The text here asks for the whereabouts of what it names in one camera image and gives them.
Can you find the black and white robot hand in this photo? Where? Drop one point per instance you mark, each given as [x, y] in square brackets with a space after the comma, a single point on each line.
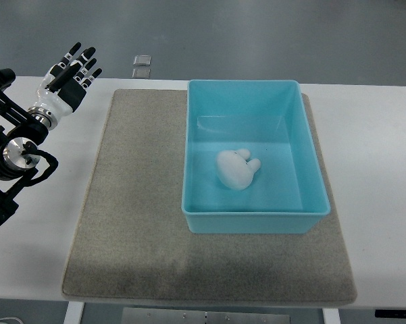
[65, 85]

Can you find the white bunny plush toy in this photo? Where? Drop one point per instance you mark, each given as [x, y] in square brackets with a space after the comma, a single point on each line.
[235, 168]

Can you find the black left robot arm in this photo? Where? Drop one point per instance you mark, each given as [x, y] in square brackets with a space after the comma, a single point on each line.
[21, 160]

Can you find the blue plastic box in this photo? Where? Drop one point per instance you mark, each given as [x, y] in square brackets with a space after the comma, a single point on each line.
[288, 195]

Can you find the lower silver floor plate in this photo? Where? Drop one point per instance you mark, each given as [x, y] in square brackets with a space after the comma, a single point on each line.
[141, 73]

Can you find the silver floor plate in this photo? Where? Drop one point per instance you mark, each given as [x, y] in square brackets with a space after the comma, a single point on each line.
[141, 73]
[142, 60]

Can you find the upper silver floor plate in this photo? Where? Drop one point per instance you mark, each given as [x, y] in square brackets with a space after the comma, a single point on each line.
[142, 60]

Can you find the grey felt mat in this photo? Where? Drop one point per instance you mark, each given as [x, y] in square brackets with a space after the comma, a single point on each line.
[132, 242]

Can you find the left white table leg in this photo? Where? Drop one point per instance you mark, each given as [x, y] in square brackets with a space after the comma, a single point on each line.
[74, 313]

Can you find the white table leg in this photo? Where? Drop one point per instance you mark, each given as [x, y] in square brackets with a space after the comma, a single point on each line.
[331, 316]
[74, 313]

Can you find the right white table leg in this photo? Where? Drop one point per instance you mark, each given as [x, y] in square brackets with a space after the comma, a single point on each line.
[331, 316]

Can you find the black table control panel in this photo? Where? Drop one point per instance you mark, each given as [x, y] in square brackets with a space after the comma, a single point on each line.
[390, 314]

